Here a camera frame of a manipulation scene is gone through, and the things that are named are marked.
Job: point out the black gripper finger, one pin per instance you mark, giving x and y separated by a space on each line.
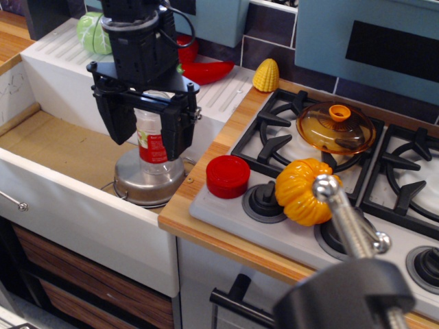
118 117
178 121

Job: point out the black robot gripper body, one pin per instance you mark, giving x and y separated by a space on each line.
144 65

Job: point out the clear plastic bottle red label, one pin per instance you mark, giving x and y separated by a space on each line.
152 153

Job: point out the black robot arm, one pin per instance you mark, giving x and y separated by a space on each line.
130 8

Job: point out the red plastic cap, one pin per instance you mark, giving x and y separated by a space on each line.
227 176

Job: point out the red toy bell pepper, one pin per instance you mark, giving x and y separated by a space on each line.
190 47

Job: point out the red toy chili pepper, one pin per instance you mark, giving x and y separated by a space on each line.
205 72

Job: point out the green toy cabbage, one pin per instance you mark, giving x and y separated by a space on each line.
91 34

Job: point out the upturned steel pot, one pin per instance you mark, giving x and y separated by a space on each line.
148 185

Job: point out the black left burner grate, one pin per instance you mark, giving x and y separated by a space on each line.
272 141

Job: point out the black burner grate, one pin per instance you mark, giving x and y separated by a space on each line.
403 186
272 141

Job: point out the white toy sink basin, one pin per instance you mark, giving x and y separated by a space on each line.
56 156

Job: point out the yellow toy corn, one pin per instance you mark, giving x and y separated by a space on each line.
267 76

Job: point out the black left stove knob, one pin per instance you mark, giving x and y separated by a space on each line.
261 205

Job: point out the black stove knob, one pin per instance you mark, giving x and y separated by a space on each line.
422 266
261 205
328 239

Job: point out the yellow toy pumpkin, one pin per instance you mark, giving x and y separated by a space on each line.
293 192

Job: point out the amber glass pot lid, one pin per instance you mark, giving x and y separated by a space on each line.
336 128

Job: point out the wooden drawer front upper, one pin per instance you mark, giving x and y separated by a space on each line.
131 304

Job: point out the wooden drawer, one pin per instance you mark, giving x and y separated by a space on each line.
77 308
131 304

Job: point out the black middle stove knob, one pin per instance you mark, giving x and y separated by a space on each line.
328 239

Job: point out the wooden drawer front lower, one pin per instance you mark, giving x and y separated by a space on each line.
77 308

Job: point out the black right burner grate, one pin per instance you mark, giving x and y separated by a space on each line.
403 186

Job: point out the metal clamp with black base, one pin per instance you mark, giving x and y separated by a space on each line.
361 292

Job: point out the black right stove knob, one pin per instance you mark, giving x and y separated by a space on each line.
422 266

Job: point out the silver sink rail knob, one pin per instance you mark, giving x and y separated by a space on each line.
21 206

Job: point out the black oven door handle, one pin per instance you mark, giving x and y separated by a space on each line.
230 310

